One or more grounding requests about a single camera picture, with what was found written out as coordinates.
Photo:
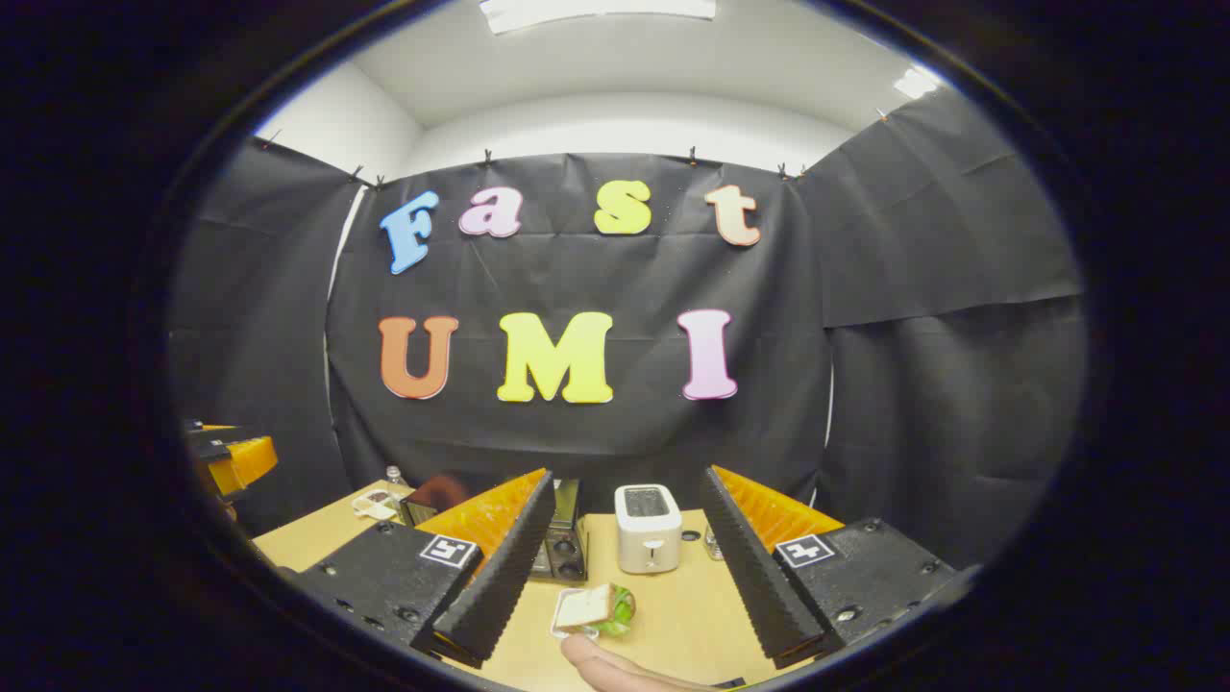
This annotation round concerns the small ceiling light panel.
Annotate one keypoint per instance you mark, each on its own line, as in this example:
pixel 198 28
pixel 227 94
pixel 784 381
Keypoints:
pixel 915 83

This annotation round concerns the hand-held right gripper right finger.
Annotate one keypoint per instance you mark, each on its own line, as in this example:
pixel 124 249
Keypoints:
pixel 754 577

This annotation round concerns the white divided snack dish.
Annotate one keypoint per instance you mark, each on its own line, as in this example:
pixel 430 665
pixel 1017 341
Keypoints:
pixel 375 505

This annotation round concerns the black electric oven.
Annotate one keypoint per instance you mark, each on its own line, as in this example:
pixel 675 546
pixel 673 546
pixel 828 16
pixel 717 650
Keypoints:
pixel 567 553

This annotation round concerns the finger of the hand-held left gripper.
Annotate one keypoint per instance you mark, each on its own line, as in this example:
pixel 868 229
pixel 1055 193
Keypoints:
pixel 245 461

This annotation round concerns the row of black cloth clips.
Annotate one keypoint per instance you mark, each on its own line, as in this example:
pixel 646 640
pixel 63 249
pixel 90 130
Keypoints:
pixel 487 157

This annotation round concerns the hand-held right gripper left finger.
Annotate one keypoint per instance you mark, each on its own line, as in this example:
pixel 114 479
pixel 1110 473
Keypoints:
pixel 500 577

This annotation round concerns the white toaster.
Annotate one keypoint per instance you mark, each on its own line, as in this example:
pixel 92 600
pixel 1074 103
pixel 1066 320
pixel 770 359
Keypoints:
pixel 649 538

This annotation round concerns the lettuce sandwich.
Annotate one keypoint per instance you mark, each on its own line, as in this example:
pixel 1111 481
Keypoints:
pixel 596 607

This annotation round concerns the black backdrop cloth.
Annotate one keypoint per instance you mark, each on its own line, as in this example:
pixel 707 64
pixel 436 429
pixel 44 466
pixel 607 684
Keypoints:
pixel 596 269

